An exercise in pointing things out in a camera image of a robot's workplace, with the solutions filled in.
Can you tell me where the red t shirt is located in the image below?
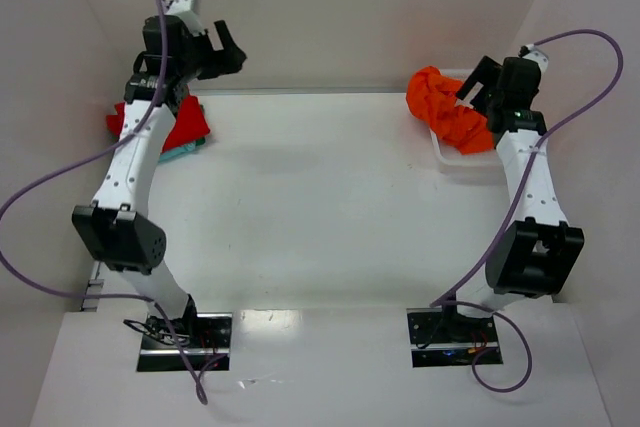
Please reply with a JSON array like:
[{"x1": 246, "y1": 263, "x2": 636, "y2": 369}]
[{"x1": 105, "y1": 94, "x2": 200, "y2": 153}]

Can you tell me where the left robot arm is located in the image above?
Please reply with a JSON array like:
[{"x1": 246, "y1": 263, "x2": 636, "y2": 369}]
[{"x1": 72, "y1": 14, "x2": 247, "y2": 342}]

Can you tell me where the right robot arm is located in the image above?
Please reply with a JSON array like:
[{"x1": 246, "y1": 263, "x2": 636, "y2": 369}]
[{"x1": 442, "y1": 47, "x2": 584, "y2": 340}]

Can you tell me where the orange t shirt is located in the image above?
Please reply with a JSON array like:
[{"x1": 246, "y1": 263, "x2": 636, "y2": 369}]
[{"x1": 405, "y1": 66, "x2": 493, "y2": 155}]

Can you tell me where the folded green t shirt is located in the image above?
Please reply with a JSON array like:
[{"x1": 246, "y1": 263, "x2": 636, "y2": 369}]
[{"x1": 195, "y1": 104, "x2": 211, "y2": 148}]

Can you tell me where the white perforated plastic basket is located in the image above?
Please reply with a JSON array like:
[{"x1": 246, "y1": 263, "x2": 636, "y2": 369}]
[{"x1": 429, "y1": 66, "x2": 511, "y2": 187}]

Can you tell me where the folded turquoise t shirt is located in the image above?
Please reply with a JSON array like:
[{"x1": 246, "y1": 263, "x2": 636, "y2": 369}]
[{"x1": 158, "y1": 141, "x2": 198, "y2": 163}]

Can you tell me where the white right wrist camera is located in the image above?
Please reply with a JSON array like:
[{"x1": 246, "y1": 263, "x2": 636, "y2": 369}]
[{"x1": 518, "y1": 44, "x2": 549, "y2": 74}]

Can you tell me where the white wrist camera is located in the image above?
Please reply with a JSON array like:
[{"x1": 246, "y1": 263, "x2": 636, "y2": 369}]
[
  {"x1": 518, "y1": 44, "x2": 549, "y2": 74},
  {"x1": 165, "y1": 0, "x2": 206, "y2": 36}
]

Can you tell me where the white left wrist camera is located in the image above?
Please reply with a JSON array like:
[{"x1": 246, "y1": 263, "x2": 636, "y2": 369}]
[{"x1": 165, "y1": 0, "x2": 206, "y2": 36}]

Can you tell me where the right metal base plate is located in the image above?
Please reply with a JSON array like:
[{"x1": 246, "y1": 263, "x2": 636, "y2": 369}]
[{"x1": 407, "y1": 306, "x2": 503, "y2": 368}]

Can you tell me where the metal base plate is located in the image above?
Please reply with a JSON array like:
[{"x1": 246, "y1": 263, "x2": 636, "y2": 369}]
[
  {"x1": 407, "y1": 306, "x2": 503, "y2": 368},
  {"x1": 124, "y1": 313, "x2": 232, "y2": 373}
]

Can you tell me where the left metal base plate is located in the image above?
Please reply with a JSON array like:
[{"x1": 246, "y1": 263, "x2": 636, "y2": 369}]
[{"x1": 124, "y1": 313, "x2": 232, "y2": 373}]

